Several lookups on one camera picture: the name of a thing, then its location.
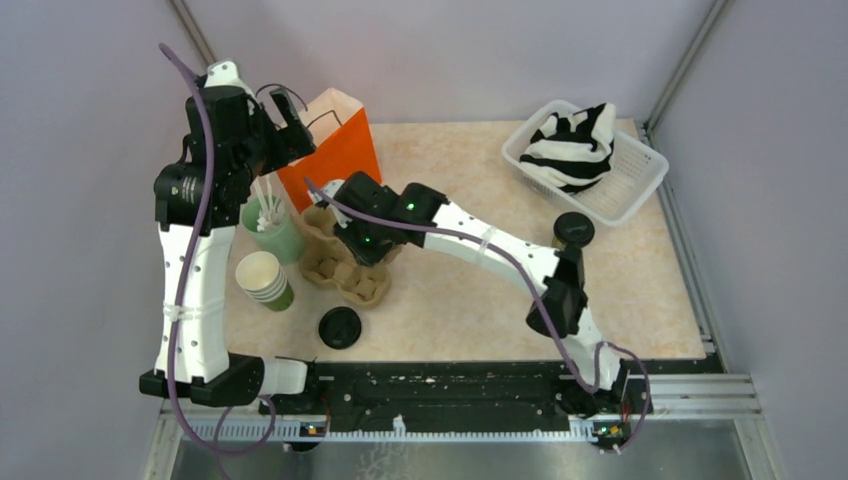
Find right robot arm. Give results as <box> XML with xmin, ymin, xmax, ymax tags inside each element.
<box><xmin>310</xmin><ymin>172</ymin><xmax>627</xmax><ymax>412</ymax></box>

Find black and white striped cloth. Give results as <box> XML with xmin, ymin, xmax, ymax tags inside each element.
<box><xmin>519</xmin><ymin>103</ymin><xmax>617</xmax><ymax>194</ymax></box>

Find white cable duct strip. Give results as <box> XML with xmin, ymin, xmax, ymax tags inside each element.
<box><xmin>188</xmin><ymin>416</ymin><xmax>598</xmax><ymax>443</ymax></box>

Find stack of black cup lids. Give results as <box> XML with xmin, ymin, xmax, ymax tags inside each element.
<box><xmin>318</xmin><ymin>306</ymin><xmax>362</xmax><ymax>350</ymax></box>

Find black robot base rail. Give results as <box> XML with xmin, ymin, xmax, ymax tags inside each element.
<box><xmin>272</xmin><ymin>361</ymin><xmax>653</xmax><ymax>433</ymax></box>

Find stack of green paper cups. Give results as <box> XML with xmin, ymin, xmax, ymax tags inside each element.
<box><xmin>235</xmin><ymin>251</ymin><xmax>294</xmax><ymax>312</ymax></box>

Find brown cardboard cup carrier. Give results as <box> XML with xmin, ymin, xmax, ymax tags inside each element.
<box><xmin>298</xmin><ymin>255</ymin><xmax>391</xmax><ymax>309</ymax></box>

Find green paper coffee cup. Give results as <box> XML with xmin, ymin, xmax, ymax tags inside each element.
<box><xmin>552</xmin><ymin>237</ymin><xmax>569</xmax><ymax>250</ymax></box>

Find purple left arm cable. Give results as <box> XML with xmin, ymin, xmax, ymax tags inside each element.
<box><xmin>157</xmin><ymin>42</ymin><xmax>296</xmax><ymax>478</ymax></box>

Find orange paper bag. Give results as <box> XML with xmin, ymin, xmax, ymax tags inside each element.
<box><xmin>278</xmin><ymin>88</ymin><xmax>382</xmax><ymax>212</ymax></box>

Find white plastic basket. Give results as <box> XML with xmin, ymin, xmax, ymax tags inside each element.
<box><xmin>501</xmin><ymin>99</ymin><xmax>669</xmax><ymax>228</ymax></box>

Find green cup with white stirrers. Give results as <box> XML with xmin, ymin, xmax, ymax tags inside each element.
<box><xmin>240</xmin><ymin>180</ymin><xmax>305</xmax><ymax>266</ymax></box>

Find black cup lid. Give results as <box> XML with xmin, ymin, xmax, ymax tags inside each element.
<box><xmin>552</xmin><ymin>211</ymin><xmax>596</xmax><ymax>248</ymax></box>

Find single brown cup carrier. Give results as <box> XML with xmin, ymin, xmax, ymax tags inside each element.
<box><xmin>300</xmin><ymin>206</ymin><xmax>361</xmax><ymax>269</ymax></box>

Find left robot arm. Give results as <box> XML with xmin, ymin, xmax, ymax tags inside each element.
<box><xmin>139</xmin><ymin>60</ymin><xmax>321</xmax><ymax>414</ymax></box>

